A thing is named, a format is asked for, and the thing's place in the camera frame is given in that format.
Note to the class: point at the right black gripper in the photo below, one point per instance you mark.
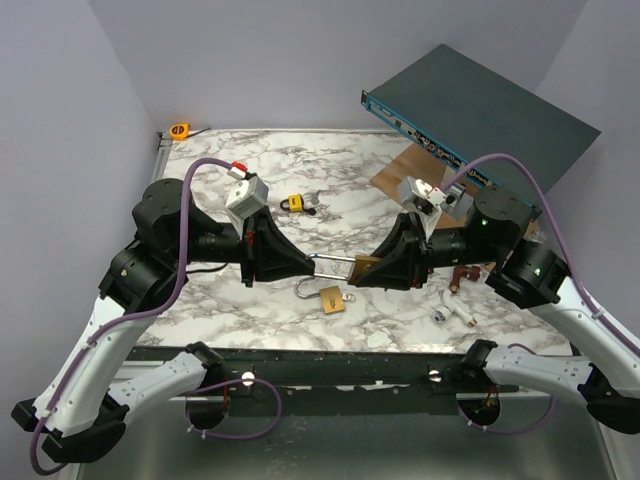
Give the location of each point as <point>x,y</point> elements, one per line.
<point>404,255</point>

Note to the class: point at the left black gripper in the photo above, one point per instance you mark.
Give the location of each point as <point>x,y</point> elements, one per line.
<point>271,253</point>

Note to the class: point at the long shackle brass padlock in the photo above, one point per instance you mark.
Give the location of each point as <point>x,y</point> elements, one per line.
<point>333,267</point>

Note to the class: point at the yellow padlock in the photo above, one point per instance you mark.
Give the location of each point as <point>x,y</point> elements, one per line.
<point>293,203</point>

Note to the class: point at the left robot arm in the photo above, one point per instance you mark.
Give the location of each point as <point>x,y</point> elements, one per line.
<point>83,415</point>

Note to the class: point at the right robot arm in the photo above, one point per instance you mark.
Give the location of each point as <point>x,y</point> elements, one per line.
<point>604,378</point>

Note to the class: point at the open brass padlock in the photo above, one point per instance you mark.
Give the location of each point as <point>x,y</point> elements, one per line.
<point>331,298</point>

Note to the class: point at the wooden board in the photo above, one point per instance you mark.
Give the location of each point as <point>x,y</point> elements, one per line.
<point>418,163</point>

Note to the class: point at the orange tape measure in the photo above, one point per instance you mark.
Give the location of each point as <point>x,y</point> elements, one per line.
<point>183,131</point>

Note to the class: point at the small silver ring part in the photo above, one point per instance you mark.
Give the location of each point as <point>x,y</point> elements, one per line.
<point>440,316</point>

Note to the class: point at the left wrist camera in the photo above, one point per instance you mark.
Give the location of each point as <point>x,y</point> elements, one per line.
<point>248,195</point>

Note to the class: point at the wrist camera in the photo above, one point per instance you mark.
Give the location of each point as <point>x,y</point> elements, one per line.
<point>419,196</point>
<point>248,195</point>

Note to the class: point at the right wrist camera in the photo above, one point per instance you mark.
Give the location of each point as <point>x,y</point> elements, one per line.
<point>419,196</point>

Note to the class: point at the silver metal bracket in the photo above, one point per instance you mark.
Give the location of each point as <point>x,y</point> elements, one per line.
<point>457,202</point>

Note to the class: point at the black mounting rail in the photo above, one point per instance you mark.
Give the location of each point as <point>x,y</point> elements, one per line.
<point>317,383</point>

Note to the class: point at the blue network switch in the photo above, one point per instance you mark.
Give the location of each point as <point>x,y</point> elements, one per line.
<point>459,110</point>

